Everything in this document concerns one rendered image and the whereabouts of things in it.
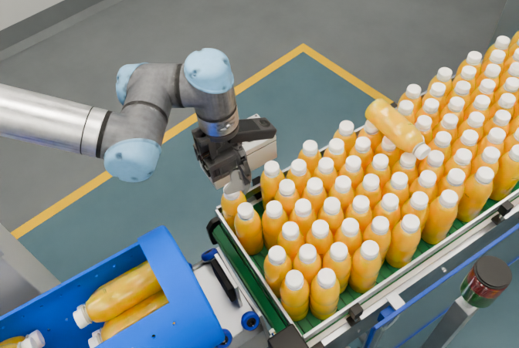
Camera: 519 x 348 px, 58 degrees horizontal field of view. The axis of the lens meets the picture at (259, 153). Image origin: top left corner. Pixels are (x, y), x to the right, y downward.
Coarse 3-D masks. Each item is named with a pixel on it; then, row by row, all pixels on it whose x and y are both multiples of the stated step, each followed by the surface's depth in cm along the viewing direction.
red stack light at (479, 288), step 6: (474, 264) 86; (468, 276) 88; (474, 276) 85; (468, 282) 87; (474, 282) 85; (474, 288) 86; (480, 288) 84; (486, 288) 83; (504, 288) 83; (480, 294) 85; (486, 294) 85; (492, 294) 84; (498, 294) 84
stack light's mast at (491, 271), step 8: (488, 256) 86; (480, 264) 85; (488, 264) 85; (496, 264) 85; (504, 264) 84; (480, 272) 84; (488, 272) 84; (496, 272) 84; (504, 272) 83; (480, 280) 83; (488, 280) 83; (496, 280) 83; (504, 280) 83; (496, 288) 82; (464, 304) 96
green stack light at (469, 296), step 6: (462, 282) 91; (462, 288) 91; (468, 288) 88; (462, 294) 91; (468, 294) 89; (474, 294) 87; (468, 300) 90; (474, 300) 88; (480, 300) 87; (486, 300) 86; (492, 300) 87; (474, 306) 90; (480, 306) 89; (486, 306) 89
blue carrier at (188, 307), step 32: (128, 256) 108; (160, 256) 93; (64, 288) 103; (96, 288) 109; (192, 288) 90; (0, 320) 98; (32, 320) 104; (64, 320) 108; (160, 320) 88; (192, 320) 90
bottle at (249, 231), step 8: (256, 216) 117; (240, 224) 116; (248, 224) 116; (256, 224) 117; (240, 232) 118; (248, 232) 117; (256, 232) 119; (240, 240) 122; (248, 240) 120; (256, 240) 122; (248, 248) 124; (256, 248) 125
